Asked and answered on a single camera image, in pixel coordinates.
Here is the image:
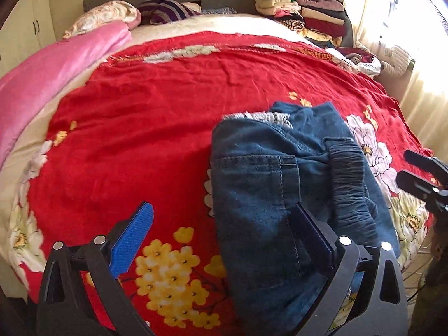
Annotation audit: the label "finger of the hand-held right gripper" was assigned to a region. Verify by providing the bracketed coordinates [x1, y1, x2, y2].
[404, 149, 448, 183]
[395, 169, 448, 215]

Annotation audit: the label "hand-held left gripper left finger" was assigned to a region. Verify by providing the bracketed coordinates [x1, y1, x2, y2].
[37, 201, 155, 336]

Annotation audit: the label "white plastic bag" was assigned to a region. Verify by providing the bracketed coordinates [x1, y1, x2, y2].
[355, 56, 383, 78]

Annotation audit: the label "cream wardrobe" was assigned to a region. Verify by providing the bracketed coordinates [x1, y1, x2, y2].
[0, 0, 57, 68]

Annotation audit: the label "white quilted cloth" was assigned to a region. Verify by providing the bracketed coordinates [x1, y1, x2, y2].
[380, 41, 416, 78]

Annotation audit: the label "pink plush blanket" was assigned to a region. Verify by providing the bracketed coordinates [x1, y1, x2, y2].
[0, 20, 132, 169]

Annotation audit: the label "purple striped pillow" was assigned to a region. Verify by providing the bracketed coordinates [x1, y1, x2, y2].
[138, 0, 202, 26]

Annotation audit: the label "blue denim pants lace trim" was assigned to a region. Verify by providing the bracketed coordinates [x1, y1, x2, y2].
[209, 101, 402, 336]

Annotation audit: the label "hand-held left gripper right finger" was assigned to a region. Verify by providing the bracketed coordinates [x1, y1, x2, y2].
[290, 203, 409, 336]

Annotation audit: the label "dark red cloth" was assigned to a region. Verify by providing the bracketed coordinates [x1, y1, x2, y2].
[345, 47, 378, 66]

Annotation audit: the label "red floral blanket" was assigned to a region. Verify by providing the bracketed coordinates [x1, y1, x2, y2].
[26, 31, 436, 336]

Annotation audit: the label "grey fringed cloth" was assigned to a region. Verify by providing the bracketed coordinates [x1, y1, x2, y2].
[201, 6, 238, 15]

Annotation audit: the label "cream curtain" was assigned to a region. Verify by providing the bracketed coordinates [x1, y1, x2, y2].
[345, 0, 448, 156]

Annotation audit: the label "stack of folded clothes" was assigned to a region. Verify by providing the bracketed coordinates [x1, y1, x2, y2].
[254, 0, 355, 48]

